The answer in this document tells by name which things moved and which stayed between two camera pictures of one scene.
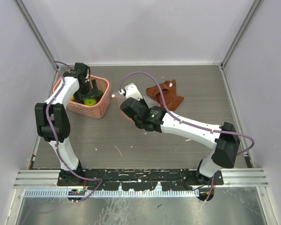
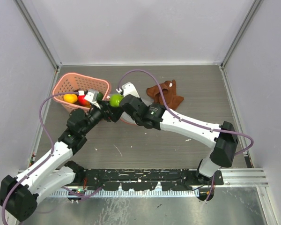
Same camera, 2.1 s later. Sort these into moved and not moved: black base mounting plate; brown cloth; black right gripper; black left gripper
Moved: black left gripper
Not moved: brown cloth; black right gripper; black base mounting plate
